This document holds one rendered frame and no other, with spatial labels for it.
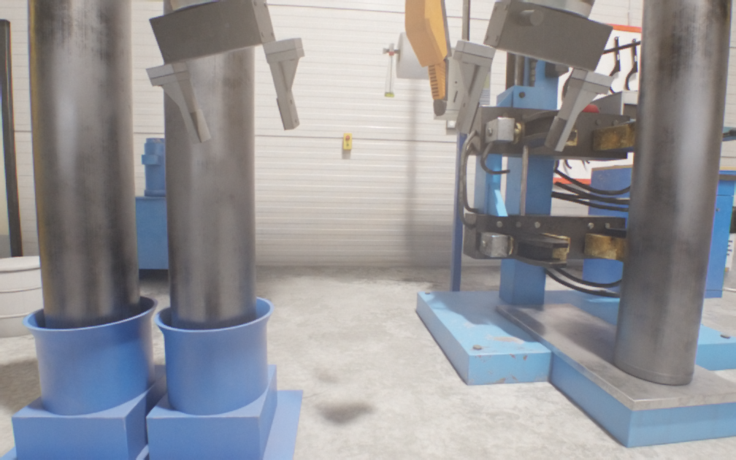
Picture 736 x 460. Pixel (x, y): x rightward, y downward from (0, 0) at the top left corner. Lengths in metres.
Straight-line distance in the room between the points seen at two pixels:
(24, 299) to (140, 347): 1.20
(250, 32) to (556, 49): 0.35
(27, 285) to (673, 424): 2.55
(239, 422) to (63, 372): 0.43
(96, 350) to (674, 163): 1.58
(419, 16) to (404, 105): 2.62
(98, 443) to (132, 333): 0.27
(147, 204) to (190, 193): 2.01
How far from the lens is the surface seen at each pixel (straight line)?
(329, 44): 3.58
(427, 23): 0.88
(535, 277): 2.07
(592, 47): 0.52
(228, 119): 0.91
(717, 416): 1.51
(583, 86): 0.53
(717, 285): 3.54
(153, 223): 2.90
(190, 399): 1.02
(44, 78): 1.10
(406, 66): 2.32
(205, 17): 0.49
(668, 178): 1.30
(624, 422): 1.32
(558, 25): 0.49
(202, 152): 0.90
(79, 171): 1.04
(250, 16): 0.47
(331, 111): 3.41
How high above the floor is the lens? 0.69
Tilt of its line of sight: 6 degrees down
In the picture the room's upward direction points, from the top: 1 degrees clockwise
